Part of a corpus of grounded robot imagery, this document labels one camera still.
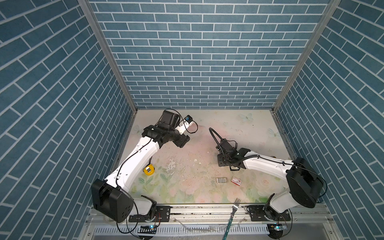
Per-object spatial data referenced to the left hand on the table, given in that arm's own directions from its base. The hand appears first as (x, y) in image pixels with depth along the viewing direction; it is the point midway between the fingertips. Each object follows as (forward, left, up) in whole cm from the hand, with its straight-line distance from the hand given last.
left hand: (184, 134), depth 79 cm
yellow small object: (-11, +21, -21) cm, 31 cm away
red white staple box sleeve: (-18, -29, -21) cm, 40 cm away
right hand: (-6, -20, -17) cm, 27 cm away
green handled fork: (-31, -27, -21) cm, 46 cm away
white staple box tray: (-17, -21, -22) cm, 35 cm away
